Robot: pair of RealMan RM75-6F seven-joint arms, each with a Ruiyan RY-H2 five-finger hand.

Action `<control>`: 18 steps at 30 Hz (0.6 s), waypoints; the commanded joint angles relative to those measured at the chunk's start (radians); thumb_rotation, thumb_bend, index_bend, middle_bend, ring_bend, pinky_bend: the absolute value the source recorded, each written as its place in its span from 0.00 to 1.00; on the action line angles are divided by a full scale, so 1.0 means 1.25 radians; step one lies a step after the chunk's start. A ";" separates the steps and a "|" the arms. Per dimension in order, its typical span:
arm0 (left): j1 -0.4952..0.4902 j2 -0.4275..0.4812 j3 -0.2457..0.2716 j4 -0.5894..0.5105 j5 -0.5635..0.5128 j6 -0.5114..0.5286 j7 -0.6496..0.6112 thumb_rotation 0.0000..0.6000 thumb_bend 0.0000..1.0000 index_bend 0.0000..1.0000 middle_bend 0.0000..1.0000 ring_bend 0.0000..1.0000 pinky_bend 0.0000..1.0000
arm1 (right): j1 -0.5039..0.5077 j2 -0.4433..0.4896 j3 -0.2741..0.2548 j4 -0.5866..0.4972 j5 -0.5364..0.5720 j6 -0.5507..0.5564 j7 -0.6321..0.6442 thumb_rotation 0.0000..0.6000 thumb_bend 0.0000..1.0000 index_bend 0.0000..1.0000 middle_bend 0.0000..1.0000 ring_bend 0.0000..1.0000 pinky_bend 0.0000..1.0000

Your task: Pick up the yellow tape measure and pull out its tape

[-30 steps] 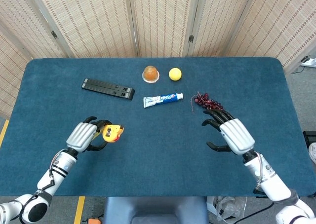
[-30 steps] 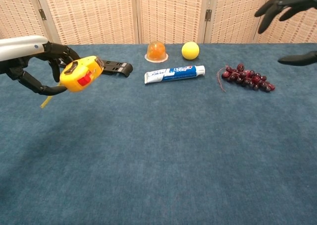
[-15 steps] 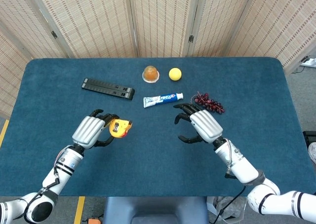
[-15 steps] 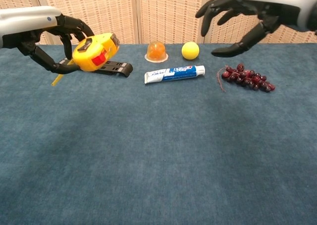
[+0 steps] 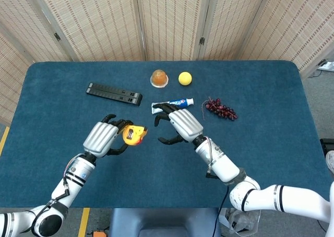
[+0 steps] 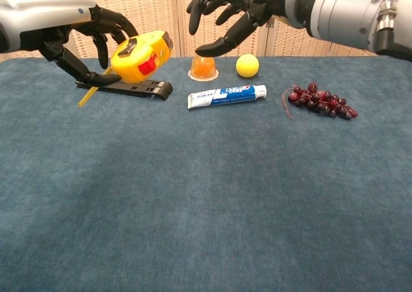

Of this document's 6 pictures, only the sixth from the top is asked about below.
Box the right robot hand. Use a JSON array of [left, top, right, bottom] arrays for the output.
[[186, 0, 319, 57]]

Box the woven folding screen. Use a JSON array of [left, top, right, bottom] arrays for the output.
[[0, 0, 380, 63]]

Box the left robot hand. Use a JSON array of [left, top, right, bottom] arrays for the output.
[[0, 0, 140, 87]]

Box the blue white toothpaste tube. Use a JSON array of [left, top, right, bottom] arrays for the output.
[[187, 84, 268, 110]]

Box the yellow tape measure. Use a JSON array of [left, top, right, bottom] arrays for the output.
[[77, 30, 174, 108]]

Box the orange jelly cup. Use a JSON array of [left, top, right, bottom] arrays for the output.
[[187, 55, 220, 80]]

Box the yellow ball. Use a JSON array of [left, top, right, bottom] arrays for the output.
[[236, 54, 260, 78]]

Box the blue table cloth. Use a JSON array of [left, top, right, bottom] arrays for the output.
[[0, 55, 412, 292]]

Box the red grape bunch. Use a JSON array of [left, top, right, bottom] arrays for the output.
[[282, 82, 359, 121]]

